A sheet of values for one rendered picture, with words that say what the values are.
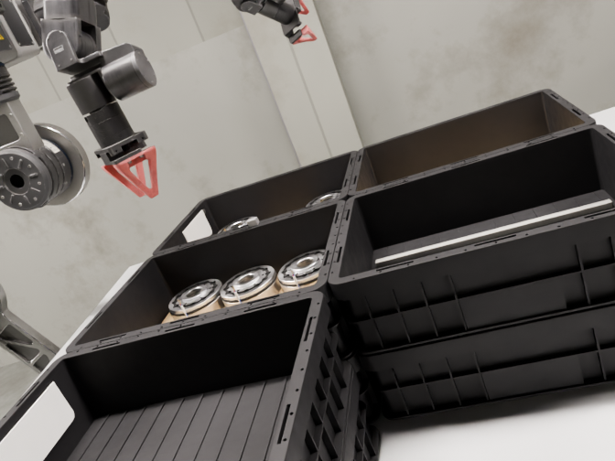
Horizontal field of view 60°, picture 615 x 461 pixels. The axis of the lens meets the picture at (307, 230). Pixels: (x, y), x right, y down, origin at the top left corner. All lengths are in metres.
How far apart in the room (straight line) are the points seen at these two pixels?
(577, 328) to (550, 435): 0.13
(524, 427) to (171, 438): 0.43
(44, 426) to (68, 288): 2.64
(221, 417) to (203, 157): 2.19
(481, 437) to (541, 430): 0.07
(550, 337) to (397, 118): 2.06
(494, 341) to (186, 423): 0.39
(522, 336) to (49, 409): 0.60
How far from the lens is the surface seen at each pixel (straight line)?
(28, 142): 1.33
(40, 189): 1.31
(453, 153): 1.19
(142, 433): 0.76
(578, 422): 0.73
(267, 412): 0.67
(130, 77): 0.85
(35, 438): 0.78
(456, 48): 2.66
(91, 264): 3.26
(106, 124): 0.88
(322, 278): 0.67
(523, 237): 0.62
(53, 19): 0.92
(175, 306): 0.98
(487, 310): 0.66
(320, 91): 2.46
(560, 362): 0.72
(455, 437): 0.73
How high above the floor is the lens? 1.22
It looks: 20 degrees down
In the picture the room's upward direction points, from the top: 22 degrees counter-clockwise
